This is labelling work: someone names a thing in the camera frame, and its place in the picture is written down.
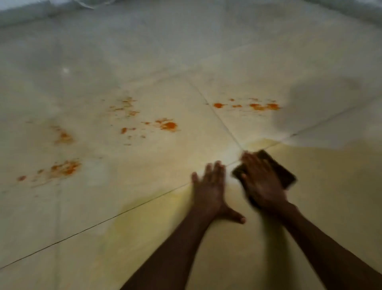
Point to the person's right hand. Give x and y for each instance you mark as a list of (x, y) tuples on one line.
[(262, 185)]

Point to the person's left hand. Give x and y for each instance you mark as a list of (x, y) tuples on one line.
[(209, 194)]

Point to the brown-green scrub pad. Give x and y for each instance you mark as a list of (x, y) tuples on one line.
[(283, 176)]

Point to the person's right forearm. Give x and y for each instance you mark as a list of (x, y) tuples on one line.
[(334, 260)]

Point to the person's left forearm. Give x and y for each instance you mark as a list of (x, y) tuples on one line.
[(170, 260)]

